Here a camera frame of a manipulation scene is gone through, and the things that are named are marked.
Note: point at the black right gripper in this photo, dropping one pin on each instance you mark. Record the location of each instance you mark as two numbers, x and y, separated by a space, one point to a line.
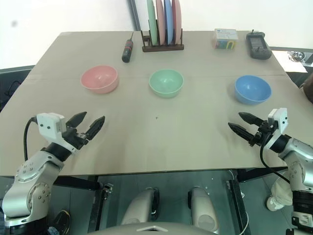
263 133

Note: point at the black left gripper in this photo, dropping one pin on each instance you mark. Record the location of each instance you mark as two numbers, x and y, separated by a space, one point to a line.
74 139

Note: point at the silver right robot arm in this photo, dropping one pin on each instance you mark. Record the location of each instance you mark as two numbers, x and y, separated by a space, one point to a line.
299 156

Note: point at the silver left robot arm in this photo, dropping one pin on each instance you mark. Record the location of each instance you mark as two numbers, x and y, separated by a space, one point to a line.
29 186

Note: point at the blue plastic bowl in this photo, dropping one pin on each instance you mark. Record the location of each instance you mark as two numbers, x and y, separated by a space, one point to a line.
253 89

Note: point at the pink plastic bowl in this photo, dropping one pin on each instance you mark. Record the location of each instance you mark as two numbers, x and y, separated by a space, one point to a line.
99 79

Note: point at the brown-haired person's head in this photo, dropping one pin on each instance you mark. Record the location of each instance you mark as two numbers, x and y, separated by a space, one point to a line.
308 88

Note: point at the white shoe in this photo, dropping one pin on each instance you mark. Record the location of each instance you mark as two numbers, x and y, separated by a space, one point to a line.
280 195

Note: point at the black handheld device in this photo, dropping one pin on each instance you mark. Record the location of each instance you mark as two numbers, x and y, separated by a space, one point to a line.
258 45

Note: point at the black red-striped screwdriver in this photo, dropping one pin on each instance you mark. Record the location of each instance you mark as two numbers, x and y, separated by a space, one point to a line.
127 50

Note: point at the green plastic bowl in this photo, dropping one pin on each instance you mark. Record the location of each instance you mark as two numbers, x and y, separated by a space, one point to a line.
166 83

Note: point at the clear box with colourful magnets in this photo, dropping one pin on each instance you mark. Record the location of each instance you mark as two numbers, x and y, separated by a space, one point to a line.
225 39

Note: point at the silver right robot thigh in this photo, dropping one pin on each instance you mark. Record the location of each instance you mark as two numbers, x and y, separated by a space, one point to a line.
203 208

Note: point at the silver robot thigh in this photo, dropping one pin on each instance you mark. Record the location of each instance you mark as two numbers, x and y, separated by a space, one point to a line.
140 206
203 208

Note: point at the silver left robot thigh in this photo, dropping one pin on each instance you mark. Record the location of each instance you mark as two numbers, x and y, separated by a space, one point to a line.
140 206

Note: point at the black shoe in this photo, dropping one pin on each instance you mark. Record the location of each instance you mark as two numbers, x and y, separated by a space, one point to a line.
61 220

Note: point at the dark wooden plate rack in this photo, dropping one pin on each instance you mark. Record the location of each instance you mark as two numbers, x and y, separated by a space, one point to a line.
162 46

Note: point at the green plate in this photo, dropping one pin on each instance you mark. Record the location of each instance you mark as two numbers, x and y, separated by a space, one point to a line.
151 22

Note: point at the pink plate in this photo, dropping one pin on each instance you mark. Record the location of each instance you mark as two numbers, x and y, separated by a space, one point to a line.
176 22
160 22

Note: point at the grey robot torso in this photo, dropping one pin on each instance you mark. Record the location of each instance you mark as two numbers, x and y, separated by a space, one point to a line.
154 228

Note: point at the blue plate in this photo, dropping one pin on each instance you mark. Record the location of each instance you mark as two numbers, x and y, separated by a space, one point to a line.
168 22

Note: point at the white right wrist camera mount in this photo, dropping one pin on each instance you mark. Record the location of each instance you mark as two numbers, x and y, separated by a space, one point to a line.
280 120

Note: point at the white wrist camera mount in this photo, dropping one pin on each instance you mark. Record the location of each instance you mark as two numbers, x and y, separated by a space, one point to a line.
280 120
50 123

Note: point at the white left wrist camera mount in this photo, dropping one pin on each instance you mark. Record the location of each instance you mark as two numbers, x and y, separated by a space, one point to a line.
50 123

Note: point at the black table frame bar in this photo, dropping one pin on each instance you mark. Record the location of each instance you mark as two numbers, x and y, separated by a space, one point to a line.
261 173
75 182

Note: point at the dark vertical post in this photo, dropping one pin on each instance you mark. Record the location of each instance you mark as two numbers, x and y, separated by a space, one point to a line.
134 14

